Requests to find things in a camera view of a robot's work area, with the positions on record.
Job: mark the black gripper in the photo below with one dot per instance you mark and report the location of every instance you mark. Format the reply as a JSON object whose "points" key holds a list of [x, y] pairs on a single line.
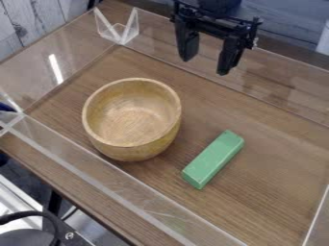
{"points": [[210, 17]]}

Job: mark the brown wooden bowl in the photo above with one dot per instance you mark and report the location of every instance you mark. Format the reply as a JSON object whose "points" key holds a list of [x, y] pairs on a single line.
{"points": [[131, 118]]}

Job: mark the green rectangular block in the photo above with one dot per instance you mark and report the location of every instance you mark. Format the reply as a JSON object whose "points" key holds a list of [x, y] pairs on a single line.
{"points": [[211, 159]]}

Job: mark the black metal table leg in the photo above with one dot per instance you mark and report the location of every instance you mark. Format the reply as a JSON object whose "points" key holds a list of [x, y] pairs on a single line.
{"points": [[55, 203]]}

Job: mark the clear acrylic corner bracket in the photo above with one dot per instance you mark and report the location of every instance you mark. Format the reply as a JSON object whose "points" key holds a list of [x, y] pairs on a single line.
{"points": [[118, 33]]}

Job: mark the clear acrylic front wall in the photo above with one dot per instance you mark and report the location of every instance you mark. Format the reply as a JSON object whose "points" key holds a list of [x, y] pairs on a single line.
{"points": [[140, 197]]}

